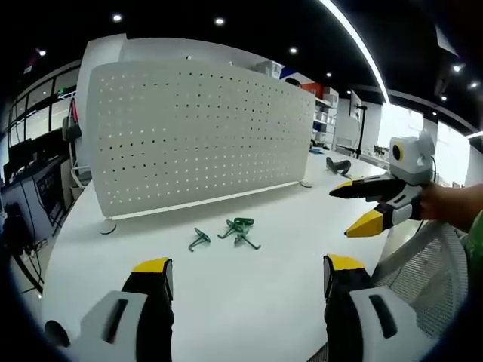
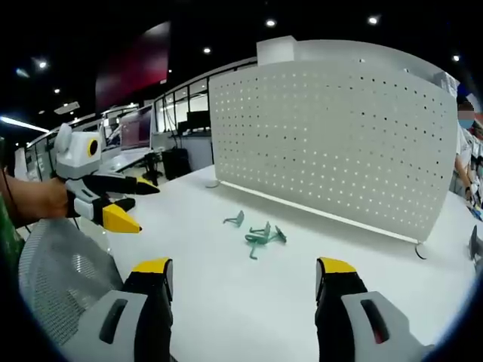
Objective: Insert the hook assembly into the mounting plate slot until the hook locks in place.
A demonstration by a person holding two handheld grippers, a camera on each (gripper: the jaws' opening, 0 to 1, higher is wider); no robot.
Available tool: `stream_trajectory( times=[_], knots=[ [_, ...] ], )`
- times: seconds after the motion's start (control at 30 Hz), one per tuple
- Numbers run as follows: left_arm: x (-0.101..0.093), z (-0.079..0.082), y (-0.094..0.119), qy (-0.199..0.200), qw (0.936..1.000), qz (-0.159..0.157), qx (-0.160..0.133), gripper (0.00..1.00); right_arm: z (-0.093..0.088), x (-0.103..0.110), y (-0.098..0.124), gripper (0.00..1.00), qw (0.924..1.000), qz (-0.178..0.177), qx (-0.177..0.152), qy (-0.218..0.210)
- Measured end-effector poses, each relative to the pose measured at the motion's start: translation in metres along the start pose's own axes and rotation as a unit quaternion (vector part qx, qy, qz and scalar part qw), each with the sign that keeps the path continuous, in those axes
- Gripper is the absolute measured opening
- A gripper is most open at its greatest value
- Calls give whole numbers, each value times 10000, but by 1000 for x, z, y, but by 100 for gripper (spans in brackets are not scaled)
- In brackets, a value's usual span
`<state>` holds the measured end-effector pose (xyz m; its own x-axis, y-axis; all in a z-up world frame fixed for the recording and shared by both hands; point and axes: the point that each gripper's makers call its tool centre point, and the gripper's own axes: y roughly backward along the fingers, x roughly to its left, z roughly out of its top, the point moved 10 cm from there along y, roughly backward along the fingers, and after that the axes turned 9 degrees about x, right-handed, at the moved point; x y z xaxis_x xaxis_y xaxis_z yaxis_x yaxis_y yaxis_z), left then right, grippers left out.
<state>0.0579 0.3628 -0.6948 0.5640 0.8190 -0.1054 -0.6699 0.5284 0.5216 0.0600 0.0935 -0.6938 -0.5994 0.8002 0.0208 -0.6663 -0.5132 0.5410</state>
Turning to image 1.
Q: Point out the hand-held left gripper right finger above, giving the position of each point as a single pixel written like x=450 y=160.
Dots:
x=358 y=328

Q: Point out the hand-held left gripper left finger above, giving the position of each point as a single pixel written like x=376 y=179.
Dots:
x=113 y=328

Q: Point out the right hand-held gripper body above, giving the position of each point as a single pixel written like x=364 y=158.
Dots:
x=413 y=164

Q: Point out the white perforated mounting plate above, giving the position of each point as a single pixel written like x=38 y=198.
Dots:
x=196 y=139

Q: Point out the person's right hand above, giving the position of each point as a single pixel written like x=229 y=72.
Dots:
x=439 y=203

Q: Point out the black curved headset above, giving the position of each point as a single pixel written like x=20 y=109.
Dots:
x=337 y=166

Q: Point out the black tripod stand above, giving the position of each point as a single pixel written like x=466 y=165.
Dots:
x=363 y=132

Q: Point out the white mesh office chair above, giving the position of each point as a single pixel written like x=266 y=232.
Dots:
x=434 y=264

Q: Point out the person's green sleeve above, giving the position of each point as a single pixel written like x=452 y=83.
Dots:
x=475 y=241

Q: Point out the white storage shelf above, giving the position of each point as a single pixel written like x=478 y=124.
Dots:
x=325 y=117

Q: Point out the long ceiling light strip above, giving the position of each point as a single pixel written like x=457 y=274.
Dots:
x=364 y=49

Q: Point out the black computer monitor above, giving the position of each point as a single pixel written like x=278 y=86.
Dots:
x=20 y=154

